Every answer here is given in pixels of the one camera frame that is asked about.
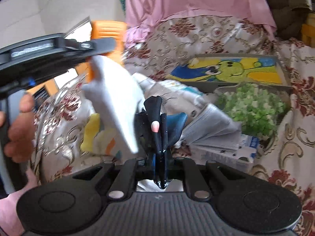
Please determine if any grey sock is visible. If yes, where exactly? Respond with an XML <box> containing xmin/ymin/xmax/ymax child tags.
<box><xmin>182</xmin><ymin>103</ymin><xmax>244</xmax><ymax>153</ymax></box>

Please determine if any white and blue milk carton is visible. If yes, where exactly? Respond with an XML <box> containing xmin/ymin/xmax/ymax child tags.
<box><xmin>191</xmin><ymin>133</ymin><xmax>259</xmax><ymax>174</ymax></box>

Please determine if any wooden slatted bed rail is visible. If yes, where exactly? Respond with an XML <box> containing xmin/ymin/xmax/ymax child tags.
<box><xmin>26</xmin><ymin>20</ymin><xmax>127</xmax><ymax>97</ymax></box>

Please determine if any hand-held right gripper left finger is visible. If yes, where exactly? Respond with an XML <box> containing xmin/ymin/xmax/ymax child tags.
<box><xmin>73</xmin><ymin>154</ymin><xmax>158</xmax><ymax>200</ymax></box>

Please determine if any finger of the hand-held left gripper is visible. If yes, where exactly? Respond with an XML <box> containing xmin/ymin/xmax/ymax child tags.
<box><xmin>56</xmin><ymin>38</ymin><xmax>117</xmax><ymax>57</ymax></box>

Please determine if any white sock with teal print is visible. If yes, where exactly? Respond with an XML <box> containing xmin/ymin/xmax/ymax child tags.
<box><xmin>134</xmin><ymin>72</ymin><xmax>205</xmax><ymax>110</ymax></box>

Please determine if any yellow striped sock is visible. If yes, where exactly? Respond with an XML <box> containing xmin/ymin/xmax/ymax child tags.
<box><xmin>81</xmin><ymin>113</ymin><xmax>121</xmax><ymax>157</ymax></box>

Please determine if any teal wall poster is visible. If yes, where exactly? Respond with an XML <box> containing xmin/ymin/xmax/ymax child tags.
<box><xmin>117</xmin><ymin>0</ymin><xmax>127</xmax><ymax>18</ymax></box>

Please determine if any cartoon printed grey box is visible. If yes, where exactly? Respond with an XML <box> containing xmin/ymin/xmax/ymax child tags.
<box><xmin>164</xmin><ymin>53</ymin><xmax>294</xmax><ymax>92</ymax></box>

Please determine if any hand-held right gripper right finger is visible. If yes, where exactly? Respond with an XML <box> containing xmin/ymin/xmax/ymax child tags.
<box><xmin>167</xmin><ymin>158</ymin><xmax>247</xmax><ymax>200</ymax></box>

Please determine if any white ribbed sock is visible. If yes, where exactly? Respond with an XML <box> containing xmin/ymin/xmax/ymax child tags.
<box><xmin>81</xmin><ymin>53</ymin><xmax>146</xmax><ymax>154</ymax></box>

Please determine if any grey framed window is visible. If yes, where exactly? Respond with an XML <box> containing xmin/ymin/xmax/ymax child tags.
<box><xmin>64</xmin><ymin>17</ymin><xmax>92</xmax><ymax>40</ymax></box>

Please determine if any person's left hand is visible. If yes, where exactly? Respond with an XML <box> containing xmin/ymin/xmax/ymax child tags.
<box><xmin>0</xmin><ymin>94</ymin><xmax>37</xmax><ymax>163</ymax></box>

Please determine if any floral satin blanket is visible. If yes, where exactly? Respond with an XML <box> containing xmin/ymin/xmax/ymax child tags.
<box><xmin>32</xmin><ymin>15</ymin><xmax>315</xmax><ymax>236</ymax></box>

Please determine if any brown quilted jacket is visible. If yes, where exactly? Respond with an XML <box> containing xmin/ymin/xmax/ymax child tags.
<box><xmin>260</xmin><ymin>0</ymin><xmax>315</xmax><ymax>40</ymax></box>

